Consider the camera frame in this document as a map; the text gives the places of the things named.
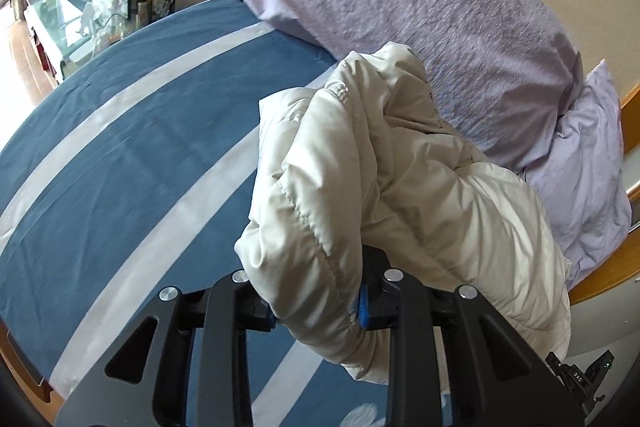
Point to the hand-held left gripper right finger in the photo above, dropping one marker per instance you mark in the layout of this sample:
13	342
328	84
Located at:
363	307

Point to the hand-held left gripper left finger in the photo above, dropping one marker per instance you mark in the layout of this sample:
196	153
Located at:
255	308

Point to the beige puffer jacket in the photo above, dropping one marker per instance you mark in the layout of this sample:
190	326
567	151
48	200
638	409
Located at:
400	207

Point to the blue striped bed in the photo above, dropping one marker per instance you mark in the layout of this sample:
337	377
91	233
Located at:
125	147

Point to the small light purple pillow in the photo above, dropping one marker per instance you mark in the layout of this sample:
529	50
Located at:
590	167

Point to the large purple pillow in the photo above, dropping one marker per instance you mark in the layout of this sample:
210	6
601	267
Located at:
400	7

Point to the clear plastic bag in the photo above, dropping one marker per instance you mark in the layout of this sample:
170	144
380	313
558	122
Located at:
102	14

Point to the glass top television cabinet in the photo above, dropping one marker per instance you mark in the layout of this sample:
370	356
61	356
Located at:
55	12

